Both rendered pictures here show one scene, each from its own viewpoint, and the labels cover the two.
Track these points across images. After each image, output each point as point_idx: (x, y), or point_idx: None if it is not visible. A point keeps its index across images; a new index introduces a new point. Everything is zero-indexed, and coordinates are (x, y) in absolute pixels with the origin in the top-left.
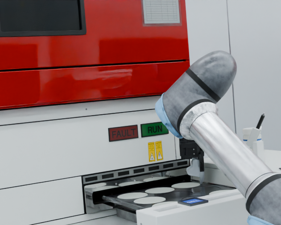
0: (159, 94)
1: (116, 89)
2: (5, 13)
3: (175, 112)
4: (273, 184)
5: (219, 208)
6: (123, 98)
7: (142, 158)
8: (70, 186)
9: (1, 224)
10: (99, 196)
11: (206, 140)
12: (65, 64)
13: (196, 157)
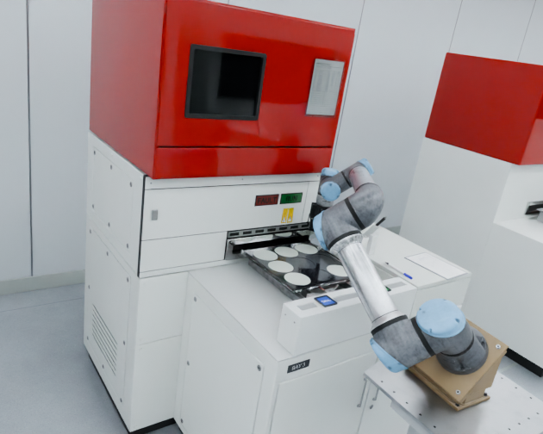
0: None
1: (271, 167)
2: (195, 96)
3: (330, 235)
4: (396, 325)
5: (344, 310)
6: None
7: (276, 220)
8: (217, 238)
9: (159, 264)
10: None
11: (351, 268)
12: (235, 145)
13: None
